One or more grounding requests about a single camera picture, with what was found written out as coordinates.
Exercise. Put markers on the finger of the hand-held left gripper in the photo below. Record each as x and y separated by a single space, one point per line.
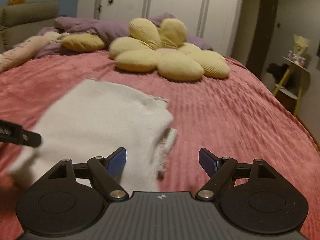
30 138

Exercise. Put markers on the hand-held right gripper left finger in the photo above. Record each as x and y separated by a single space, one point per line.
118 160

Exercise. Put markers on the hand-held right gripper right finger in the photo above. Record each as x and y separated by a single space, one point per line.
207 162

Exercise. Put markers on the white knit sweater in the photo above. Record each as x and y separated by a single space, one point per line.
100 120

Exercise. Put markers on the pink ribbed bedspread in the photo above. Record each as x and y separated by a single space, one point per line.
237 120

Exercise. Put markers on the pale pink blanket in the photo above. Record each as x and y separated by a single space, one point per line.
27 48

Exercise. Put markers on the yellow flower-shaped pillow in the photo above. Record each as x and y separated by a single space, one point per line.
175 60

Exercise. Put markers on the small yellow pillow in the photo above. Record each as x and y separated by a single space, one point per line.
83 42

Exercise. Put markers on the dark cloth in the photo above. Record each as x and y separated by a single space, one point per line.
276 71

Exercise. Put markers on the grey-green upholstered headboard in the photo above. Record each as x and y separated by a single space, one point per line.
27 17

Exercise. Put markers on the yellow-legged side table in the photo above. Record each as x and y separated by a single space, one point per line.
301 80

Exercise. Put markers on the purple duvet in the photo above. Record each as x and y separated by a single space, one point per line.
110 31

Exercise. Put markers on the pink and white trinkets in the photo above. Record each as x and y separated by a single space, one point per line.
297 58

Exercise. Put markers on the dark wooden door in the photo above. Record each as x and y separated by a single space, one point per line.
265 35

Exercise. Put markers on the cream paper-wrapped bouquet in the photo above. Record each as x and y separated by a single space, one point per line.
302 44

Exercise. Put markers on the white wardrobe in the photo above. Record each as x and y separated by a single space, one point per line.
175 5

